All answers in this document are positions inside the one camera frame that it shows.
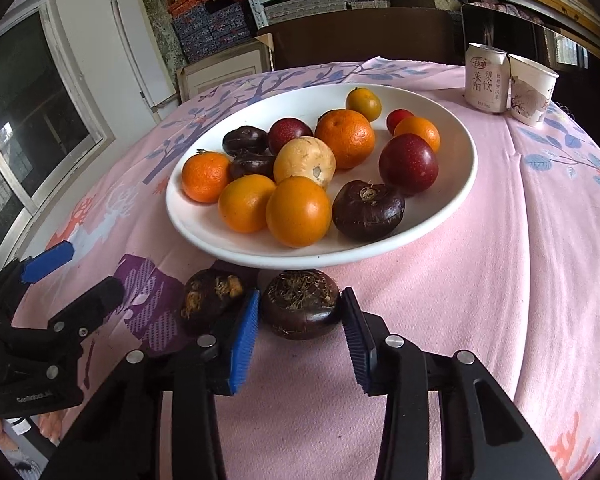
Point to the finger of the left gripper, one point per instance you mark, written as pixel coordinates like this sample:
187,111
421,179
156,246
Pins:
47,262
87,313

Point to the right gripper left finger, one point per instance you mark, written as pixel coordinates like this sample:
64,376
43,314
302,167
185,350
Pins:
117,434

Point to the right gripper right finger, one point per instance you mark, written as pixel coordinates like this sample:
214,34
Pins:
483,435

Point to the dark water chestnut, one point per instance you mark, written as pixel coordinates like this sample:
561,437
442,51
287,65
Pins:
207,298
367,212
301,304

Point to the orange fruit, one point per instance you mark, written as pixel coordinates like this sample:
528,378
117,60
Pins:
299,212
242,204

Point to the dark water chestnut back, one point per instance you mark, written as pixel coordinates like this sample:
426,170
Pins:
367,212

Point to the yellow-brown passion fruit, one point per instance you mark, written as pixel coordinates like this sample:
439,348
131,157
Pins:
307,157

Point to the person's left hand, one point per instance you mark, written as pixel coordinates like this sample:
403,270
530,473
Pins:
49,424

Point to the white oval plate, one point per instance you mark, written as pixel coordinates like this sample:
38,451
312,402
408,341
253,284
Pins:
202,226

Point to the pink printed tablecloth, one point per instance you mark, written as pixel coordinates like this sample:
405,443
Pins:
513,276

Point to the mandarin with green stem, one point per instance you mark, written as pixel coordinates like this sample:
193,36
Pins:
204,176

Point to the dark chestnut on plate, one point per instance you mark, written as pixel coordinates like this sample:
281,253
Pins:
246,164

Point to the dark chestnut plate front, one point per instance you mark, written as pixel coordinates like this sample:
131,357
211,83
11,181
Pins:
245,139

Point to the red plum left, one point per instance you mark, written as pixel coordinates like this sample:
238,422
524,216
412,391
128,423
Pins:
285,130

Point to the red plum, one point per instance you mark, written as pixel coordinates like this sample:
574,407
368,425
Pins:
285,130
409,164

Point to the red plum right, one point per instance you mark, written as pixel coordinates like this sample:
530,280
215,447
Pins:
409,164

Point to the blue patterned boxes stack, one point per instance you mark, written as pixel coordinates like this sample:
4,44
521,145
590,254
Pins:
205,30

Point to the small orange kumquat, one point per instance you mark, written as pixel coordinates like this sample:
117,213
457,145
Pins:
421,127

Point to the large mandarin centre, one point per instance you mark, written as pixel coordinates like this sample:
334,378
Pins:
349,135

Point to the small red tomato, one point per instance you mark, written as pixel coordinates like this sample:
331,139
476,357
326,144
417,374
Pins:
395,117

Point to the white paper cup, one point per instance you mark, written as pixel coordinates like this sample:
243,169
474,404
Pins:
531,89

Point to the small yellow-green citrus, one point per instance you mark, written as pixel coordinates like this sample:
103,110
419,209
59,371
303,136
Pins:
365,102

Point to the white drink can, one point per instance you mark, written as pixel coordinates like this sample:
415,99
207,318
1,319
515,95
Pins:
486,78

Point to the dark wooden board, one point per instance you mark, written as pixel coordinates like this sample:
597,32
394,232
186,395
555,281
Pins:
356,35

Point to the window frame left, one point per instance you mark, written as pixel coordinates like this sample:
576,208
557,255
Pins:
49,122

